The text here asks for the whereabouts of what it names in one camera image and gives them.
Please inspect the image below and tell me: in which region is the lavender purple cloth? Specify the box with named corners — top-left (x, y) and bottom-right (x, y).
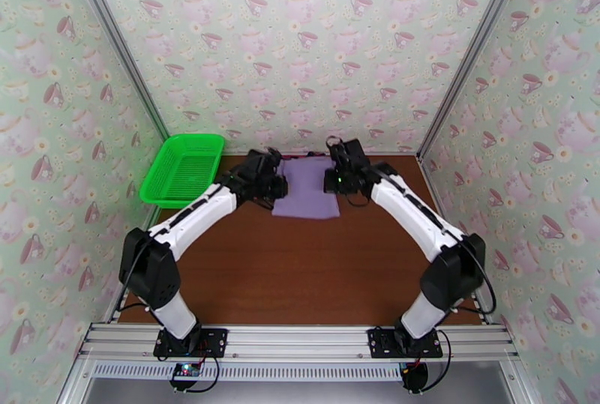
top-left (271, 156), bottom-right (341, 220)

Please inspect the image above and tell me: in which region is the green plastic laundry basket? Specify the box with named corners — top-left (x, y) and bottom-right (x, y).
top-left (139, 133), bottom-right (226, 210)

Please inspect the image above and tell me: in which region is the controller board with green light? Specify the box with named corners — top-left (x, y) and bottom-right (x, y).
top-left (170, 362), bottom-right (203, 390)

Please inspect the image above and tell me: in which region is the controller board with orange connector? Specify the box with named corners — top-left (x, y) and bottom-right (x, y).
top-left (400, 362), bottom-right (428, 392)

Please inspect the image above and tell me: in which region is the aluminium table side rail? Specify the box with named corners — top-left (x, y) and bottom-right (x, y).
top-left (106, 205), bottom-right (163, 324)
top-left (419, 154), bottom-right (491, 326)

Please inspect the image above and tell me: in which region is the aluminium front frame rail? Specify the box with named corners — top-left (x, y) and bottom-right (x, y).
top-left (76, 322), bottom-right (519, 361)

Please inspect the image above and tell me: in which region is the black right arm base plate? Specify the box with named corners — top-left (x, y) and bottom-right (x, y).
top-left (367, 328), bottom-right (444, 359)

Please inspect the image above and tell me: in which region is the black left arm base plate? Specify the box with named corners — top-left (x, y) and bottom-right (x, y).
top-left (153, 328), bottom-right (228, 358)

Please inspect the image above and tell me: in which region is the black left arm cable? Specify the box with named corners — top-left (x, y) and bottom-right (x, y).
top-left (114, 234), bottom-right (152, 314)

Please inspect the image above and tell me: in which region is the aluminium corner post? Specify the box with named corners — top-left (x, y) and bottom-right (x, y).
top-left (415, 0), bottom-right (536, 160)
top-left (63, 0), bottom-right (170, 139)

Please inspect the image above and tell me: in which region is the perforated metal cable tray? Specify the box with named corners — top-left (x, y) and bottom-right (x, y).
top-left (91, 362), bottom-right (409, 382)

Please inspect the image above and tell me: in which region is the black left board cable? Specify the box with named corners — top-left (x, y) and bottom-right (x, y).
top-left (187, 355), bottom-right (221, 394)

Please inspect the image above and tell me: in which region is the black board cable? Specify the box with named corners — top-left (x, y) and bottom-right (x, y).
top-left (419, 330), bottom-right (453, 392)
top-left (187, 355), bottom-right (221, 394)

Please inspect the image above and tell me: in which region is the black right board cable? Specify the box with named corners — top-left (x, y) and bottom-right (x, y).
top-left (419, 330), bottom-right (453, 392)

